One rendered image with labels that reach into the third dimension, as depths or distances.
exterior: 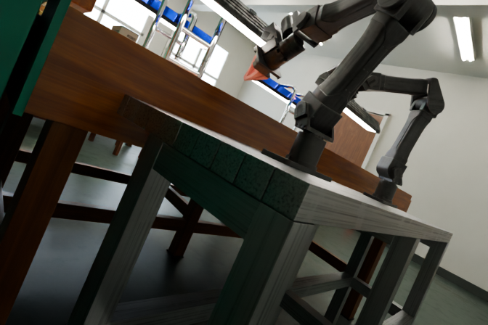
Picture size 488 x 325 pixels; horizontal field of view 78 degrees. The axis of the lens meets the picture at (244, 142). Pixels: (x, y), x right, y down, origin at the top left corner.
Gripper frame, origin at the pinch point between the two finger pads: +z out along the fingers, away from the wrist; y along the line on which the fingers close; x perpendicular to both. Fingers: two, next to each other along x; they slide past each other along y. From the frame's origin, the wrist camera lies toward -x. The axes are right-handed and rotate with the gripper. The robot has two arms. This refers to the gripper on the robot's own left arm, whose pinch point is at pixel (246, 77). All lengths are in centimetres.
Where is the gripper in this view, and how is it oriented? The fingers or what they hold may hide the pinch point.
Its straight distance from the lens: 94.5
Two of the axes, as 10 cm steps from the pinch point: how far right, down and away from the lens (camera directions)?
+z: -7.3, 3.8, 5.7
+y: -6.8, -2.9, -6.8
